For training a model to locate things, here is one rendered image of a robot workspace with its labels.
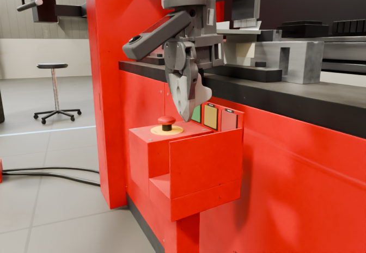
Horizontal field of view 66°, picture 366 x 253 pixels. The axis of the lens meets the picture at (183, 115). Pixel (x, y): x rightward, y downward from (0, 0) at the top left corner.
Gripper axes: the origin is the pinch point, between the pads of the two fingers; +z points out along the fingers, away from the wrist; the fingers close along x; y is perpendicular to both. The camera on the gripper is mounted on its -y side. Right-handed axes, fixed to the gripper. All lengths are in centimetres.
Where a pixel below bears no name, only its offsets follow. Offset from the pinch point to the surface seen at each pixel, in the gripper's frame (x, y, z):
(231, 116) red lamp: -1.8, 9.8, 1.8
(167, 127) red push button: 8.9, 0.9, 4.8
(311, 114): -13.6, 18.0, 0.8
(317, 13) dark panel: 35, 87, -17
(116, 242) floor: 79, 0, 84
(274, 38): 9.8, 34.4, -11.1
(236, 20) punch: 26.9, 36.4, -16.5
